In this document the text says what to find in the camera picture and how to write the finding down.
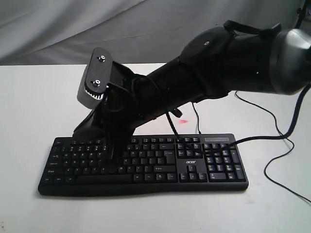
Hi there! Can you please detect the black tripod stand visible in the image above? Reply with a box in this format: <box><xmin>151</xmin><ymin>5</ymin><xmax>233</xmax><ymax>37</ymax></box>
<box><xmin>294</xmin><ymin>0</ymin><xmax>311</xmax><ymax>29</ymax></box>

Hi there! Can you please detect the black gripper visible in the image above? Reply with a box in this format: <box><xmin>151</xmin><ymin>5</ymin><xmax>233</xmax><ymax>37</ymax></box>
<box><xmin>72</xmin><ymin>62</ymin><xmax>170</xmax><ymax>170</ymax></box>

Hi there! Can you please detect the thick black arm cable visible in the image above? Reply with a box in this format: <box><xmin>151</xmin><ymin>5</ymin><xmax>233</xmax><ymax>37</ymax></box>
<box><xmin>211</xmin><ymin>84</ymin><xmax>311</xmax><ymax>156</ymax></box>

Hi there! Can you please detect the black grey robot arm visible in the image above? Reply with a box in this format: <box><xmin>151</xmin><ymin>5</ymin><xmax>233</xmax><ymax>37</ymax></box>
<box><xmin>72</xmin><ymin>20</ymin><xmax>311</xmax><ymax>163</ymax></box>

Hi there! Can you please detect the black acer keyboard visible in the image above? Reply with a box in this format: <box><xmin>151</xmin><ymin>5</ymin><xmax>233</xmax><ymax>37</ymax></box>
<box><xmin>38</xmin><ymin>133</ymin><xmax>249</xmax><ymax>197</ymax></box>

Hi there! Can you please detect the black keyboard cable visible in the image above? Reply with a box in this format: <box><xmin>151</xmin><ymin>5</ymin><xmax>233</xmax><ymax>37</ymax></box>
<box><xmin>191</xmin><ymin>101</ymin><xmax>202</xmax><ymax>134</ymax></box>

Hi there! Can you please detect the grey backdrop cloth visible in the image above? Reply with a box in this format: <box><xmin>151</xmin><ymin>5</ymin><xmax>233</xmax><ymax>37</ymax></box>
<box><xmin>0</xmin><ymin>0</ymin><xmax>311</xmax><ymax>65</ymax></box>

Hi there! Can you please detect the thin black cable right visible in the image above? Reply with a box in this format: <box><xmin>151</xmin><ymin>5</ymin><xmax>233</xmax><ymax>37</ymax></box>
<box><xmin>234</xmin><ymin>90</ymin><xmax>311</xmax><ymax>203</ymax></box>

